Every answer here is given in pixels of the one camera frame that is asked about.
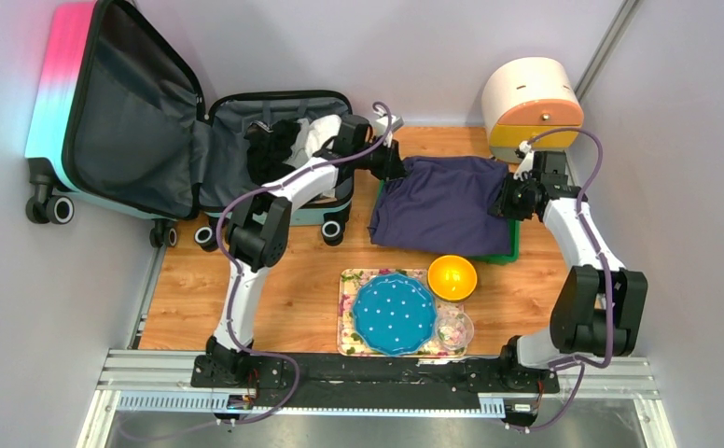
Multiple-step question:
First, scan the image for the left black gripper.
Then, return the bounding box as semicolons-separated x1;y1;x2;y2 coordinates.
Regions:
352;134;408;181

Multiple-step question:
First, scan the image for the green plastic tray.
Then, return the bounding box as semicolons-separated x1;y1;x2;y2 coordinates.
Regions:
370;181;521;266

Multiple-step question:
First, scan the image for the navy blue garment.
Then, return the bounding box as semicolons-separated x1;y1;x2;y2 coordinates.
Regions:
368;156;510;257

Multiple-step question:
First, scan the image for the pink and teal kids suitcase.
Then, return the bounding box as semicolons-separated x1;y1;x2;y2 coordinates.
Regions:
24;1;352;247

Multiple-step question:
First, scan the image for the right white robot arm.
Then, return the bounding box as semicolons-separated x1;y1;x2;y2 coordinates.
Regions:
491;149;648;391

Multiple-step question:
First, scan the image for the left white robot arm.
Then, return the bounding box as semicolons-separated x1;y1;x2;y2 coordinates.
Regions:
205;102;407;387

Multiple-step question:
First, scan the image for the white folded garment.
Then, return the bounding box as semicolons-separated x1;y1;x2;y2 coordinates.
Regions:
285;115;341;168

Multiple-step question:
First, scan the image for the black garment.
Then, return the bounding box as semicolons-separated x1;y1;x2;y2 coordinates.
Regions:
244;119;301;186

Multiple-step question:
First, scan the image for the round pastel mini drawer cabinet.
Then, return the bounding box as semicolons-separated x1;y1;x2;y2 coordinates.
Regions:
480;57;585;163

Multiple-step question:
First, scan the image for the orange bowl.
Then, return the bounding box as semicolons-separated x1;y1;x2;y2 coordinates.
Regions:
426;255;479;302

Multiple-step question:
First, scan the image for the floral rectangular tray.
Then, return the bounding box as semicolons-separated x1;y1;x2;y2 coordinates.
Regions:
337;268;468;358

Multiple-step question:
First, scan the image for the small clear glass bowl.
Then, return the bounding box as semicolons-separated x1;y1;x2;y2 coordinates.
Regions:
435;308;474;350

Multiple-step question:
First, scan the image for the blue polka dot plate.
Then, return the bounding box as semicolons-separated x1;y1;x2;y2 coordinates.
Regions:
352;273;438;357

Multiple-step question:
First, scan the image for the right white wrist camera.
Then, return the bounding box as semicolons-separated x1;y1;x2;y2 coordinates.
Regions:
513;140;535;180

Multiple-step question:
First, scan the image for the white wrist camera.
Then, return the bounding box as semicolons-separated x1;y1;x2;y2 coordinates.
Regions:
371;102;404;147
513;140;535;180

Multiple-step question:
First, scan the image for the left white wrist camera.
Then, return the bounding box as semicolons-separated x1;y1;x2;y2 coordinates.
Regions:
371;102;404;147

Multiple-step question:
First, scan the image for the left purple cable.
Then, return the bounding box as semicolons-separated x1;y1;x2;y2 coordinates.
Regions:
215;101;396;427

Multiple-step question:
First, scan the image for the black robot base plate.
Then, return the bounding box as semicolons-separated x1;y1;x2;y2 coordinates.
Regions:
189;353;560;420

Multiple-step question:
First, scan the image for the aluminium frame rail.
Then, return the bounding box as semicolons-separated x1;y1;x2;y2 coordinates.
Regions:
80;349;676;447

